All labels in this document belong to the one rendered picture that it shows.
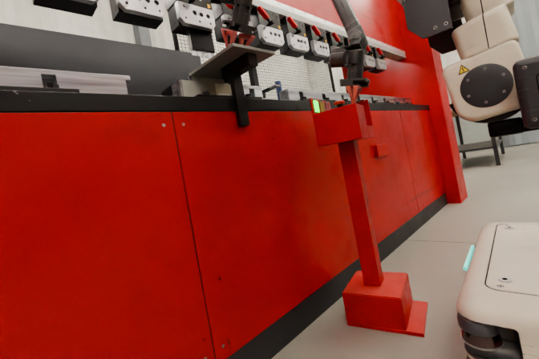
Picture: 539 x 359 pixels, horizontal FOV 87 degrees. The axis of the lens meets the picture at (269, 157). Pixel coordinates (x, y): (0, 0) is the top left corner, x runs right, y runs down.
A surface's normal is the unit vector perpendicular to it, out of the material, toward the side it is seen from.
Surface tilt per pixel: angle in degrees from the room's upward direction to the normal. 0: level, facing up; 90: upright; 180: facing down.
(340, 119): 90
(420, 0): 90
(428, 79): 90
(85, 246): 90
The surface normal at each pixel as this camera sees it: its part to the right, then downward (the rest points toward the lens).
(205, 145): 0.69, -0.14
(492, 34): -0.65, 0.11
